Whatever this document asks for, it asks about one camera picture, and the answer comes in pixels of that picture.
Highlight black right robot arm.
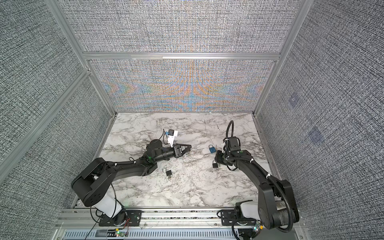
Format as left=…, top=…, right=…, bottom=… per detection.
left=215, top=137, right=300, bottom=233

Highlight green circuit board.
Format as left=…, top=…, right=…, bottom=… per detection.
left=252, top=221, right=264, bottom=236
left=115, top=229, right=129, bottom=239

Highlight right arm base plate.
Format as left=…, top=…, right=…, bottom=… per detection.
left=217, top=210, right=250, bottom=226

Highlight aluminium front rail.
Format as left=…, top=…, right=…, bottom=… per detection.
left=51, top=207, right=311, bottom=240

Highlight green circuit board right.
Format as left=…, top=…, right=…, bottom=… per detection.
left=252, top=221, right=264, bottom=236

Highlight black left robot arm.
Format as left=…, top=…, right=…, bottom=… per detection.
left=71, top=140, right=192, bottom=227

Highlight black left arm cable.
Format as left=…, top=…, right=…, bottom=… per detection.
left=83, top=179, right=133, bottom=240

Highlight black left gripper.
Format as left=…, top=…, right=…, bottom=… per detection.
left=154, top=144, right=191, bottom=164

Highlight black padlock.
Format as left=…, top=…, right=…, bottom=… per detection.
left=212, top=161, right=219, bottom=169
left=163, top=168, right=173, bottom=180

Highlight black right corrugated cable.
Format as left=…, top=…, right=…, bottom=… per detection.
left=224, top=120, right=295, bottom=234

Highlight blue padlock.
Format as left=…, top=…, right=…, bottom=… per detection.
left=209, top=145, right=217, bottom=154

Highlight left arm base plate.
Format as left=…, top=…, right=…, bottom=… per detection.
left=99, top=210, right=143, bottom=228

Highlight green circuit board left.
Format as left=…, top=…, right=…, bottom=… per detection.
left=115, top=229, right=129, bottom=239

